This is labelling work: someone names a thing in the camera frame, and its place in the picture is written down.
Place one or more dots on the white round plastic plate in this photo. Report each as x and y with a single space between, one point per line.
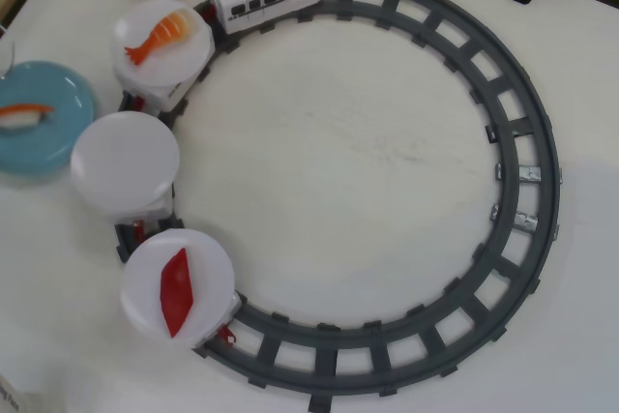
126 156
208 268
169 65

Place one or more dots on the orange shrimp toy sushi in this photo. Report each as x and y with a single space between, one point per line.
164 31

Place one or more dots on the grey circular toy track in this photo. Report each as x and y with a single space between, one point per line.
524 126

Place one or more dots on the red tuna toy sushi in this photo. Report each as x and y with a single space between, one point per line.
176 292

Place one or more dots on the white paper label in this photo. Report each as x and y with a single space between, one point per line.
7 396

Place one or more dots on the silver tape strip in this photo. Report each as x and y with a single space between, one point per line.
526 220
529 174

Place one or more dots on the orange salmon toy sushi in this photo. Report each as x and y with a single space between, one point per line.
24 108

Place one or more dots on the blue round dish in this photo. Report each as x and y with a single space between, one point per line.
48 142

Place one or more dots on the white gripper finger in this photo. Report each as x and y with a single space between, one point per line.
5 55

